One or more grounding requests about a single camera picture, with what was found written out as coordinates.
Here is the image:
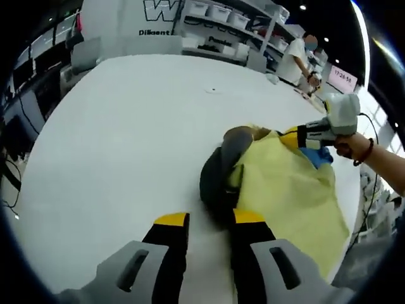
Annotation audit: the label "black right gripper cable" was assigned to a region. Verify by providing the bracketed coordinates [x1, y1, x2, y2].
[346, 112, 380, 251]

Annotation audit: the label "pink digital clock screen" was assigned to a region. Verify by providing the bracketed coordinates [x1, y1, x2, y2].
[328, 64, 361, 87]

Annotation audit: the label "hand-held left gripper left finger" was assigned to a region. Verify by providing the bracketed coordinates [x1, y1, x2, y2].
[58, 212, 190, 304]

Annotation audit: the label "grey chair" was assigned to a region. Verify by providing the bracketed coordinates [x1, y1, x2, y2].
[246, 49, 268, 71]
[70, 35, 103, 76]

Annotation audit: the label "dark beaded bracelet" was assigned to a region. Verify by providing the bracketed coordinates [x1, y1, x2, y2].
[352, 137, 375, 167]

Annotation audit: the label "person's right hand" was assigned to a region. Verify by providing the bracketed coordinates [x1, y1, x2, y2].
[333, 132, 365, 162]

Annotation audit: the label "grey metal shelving unit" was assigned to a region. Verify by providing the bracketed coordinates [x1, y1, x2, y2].
[181, 0, 292, 68]

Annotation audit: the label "white shelf box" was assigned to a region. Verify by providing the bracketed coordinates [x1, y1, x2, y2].
[183, 35, 201, 49]
[235, 42, 251, 60]

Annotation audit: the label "white storage bin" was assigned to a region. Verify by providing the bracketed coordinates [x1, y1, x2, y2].
[189, 1, 209, 16]
[209, 4, 234, 22]
[230, 10, 251, 29]

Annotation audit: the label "yellow garment grey blue sleeves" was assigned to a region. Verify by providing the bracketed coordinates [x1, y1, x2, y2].
[199, 124, 351, 281]

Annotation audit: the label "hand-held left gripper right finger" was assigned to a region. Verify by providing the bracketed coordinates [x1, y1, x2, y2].
[232, 208, 357, 304]

